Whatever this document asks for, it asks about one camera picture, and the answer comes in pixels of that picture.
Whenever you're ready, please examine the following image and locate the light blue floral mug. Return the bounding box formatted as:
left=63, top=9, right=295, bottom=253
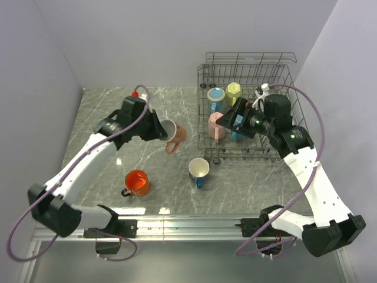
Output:
left=231, top=115, right=245, bottom=142

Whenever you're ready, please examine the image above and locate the wire dish rack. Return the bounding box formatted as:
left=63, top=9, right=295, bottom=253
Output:
left=197, top=52, right=307, bottom=164

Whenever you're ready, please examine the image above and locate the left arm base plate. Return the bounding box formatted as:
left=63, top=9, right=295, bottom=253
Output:
left=83, top=219, right=137, bottom=238

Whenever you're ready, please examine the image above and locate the orange mug black handle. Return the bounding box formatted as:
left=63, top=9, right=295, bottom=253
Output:
left=121, top=170, right=150, bottom=197

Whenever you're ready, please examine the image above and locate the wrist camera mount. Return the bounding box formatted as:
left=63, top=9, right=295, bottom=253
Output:
left=131, top=91, right=151, bottom=103
left=252, top=83, right=270, bottom=110

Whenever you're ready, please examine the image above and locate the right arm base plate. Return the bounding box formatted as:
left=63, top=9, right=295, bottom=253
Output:
left=235, top=218, right=291, bottom=238

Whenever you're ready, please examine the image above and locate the aluminium mounting rail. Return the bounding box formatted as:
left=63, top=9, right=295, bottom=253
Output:
left=32, top=214, right=259, bottom=242

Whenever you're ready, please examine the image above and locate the pink faceted mug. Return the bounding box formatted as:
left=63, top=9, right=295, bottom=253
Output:
left=207, top=112, right=226, bottom=143

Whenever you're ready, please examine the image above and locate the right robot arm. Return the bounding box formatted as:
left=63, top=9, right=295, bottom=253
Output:
left=216, top=94, right=366, bottom=257

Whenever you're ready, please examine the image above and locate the yellow faceted mug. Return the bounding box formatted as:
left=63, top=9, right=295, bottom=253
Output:
left=225, top=82, right=242, bottom=106

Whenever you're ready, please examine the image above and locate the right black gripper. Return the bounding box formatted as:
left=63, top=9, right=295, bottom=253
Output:
left=216, top=97, right=275, bottom=139

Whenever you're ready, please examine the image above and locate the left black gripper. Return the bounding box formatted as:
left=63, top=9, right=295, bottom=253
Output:
left=132, top=108, right=168, bottom=141

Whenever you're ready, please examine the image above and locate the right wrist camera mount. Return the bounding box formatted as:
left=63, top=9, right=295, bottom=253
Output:
left=252, top=83, right=270, bottom=110

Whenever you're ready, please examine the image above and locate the salmon floral mug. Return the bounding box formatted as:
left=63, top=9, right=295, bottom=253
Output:
left=160, top=119, right=187, bottom=154

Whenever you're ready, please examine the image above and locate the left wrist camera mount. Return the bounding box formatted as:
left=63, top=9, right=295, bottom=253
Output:
left=131, top=91, right=151, bottom=103

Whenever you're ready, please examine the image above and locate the dark blue mug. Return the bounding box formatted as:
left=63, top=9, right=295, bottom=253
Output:
left=188, top=158, right=210, bottom=189

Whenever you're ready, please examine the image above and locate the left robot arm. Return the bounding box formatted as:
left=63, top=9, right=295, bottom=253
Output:
left=28, top=94, right=167, bottom=238

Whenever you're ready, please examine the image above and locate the blue mug orange interior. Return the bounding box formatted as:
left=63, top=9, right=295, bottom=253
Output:
left=207, top=87, right=226, bottom=114

